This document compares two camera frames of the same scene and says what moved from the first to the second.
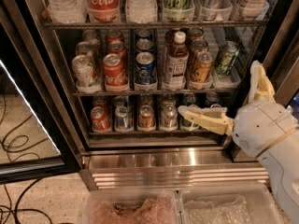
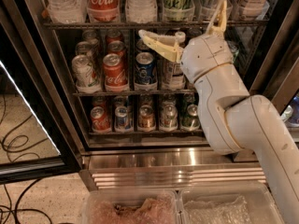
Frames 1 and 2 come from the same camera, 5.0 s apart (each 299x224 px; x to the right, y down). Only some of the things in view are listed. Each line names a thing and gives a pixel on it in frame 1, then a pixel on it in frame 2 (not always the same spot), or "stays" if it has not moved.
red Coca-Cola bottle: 103,3 stays
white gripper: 263,131 -> 206,56
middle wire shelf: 153,92 stays
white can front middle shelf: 85,75 stays
